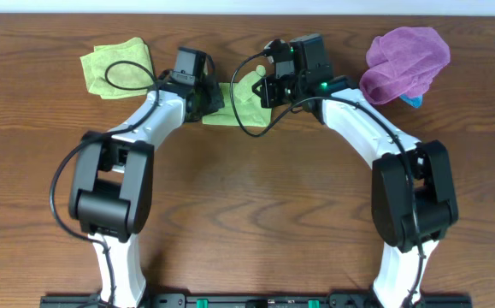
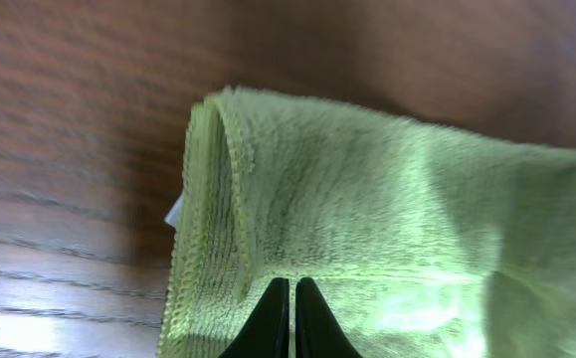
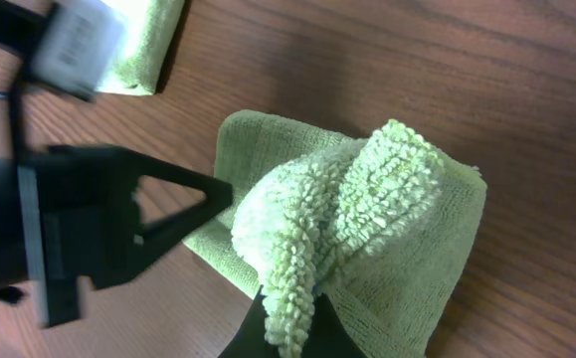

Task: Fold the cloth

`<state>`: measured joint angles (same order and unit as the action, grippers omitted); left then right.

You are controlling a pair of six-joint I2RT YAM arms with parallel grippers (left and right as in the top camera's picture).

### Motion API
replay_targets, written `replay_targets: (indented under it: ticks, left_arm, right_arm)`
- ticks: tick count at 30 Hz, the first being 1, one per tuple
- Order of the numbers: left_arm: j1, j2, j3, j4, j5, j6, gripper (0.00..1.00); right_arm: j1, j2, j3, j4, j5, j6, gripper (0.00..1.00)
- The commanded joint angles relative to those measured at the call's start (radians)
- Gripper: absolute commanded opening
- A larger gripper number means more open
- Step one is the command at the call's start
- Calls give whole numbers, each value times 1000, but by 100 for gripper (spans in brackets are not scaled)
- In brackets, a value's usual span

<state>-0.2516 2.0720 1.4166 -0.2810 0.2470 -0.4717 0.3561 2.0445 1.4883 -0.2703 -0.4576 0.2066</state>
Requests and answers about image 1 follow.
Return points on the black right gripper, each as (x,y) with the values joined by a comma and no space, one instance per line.
(267,93)

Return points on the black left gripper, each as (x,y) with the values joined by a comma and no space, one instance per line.
(213,99)

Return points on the green microfiber cloth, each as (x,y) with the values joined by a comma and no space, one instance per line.
(246,102)

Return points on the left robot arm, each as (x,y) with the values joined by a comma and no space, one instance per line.
(112,187)

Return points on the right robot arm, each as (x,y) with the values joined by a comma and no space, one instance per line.
(413,200)

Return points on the folded green cloth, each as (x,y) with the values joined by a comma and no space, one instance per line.
(109,80)

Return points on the purple cloth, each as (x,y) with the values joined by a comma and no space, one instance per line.
(403,62)

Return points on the blue cloth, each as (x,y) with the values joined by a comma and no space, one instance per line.
(415,102)

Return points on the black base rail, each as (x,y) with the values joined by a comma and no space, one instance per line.
(334,300)

